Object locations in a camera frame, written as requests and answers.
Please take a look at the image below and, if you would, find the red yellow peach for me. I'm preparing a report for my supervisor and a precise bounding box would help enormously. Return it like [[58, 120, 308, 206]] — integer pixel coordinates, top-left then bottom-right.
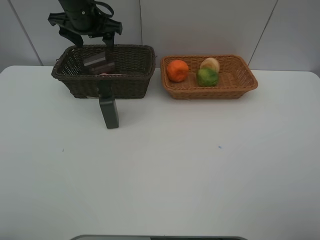
[[200, 57, 220, 73]]

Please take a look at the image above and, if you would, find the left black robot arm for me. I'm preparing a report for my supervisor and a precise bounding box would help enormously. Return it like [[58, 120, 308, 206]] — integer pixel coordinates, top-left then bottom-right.
[[48, 0, 123, 62]]

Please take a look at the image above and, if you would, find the orange mandarin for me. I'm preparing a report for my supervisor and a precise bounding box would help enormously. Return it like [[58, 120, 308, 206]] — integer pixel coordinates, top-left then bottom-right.
[[166, 59, 189, 83]]

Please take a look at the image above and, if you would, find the green lime fruit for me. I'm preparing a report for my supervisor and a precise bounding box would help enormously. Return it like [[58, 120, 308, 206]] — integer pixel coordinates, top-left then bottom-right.
[[196, 67, 219, 87]]

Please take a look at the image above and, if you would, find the translucent purple plastic cup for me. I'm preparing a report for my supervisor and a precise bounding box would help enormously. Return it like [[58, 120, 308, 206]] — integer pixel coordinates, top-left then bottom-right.
[[83, 51, 116, 75]]

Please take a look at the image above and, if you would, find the pink bottle white cap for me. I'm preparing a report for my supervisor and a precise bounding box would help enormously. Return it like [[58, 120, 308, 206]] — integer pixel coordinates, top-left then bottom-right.
[[95, 73, 125, 77]]

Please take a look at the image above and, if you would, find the dark brown wicker basket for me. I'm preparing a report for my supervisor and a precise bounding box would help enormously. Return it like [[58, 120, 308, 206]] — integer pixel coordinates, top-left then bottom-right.
[[51, 44, 156, 99]]

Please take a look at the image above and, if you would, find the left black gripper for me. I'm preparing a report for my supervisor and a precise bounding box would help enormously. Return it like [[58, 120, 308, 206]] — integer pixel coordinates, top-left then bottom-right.
[[48, 4, 123, 60]]

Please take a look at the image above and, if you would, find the tan wicker basket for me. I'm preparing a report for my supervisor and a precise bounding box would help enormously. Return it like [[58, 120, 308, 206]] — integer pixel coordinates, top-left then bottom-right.
[[160, 54, 258, 100]]

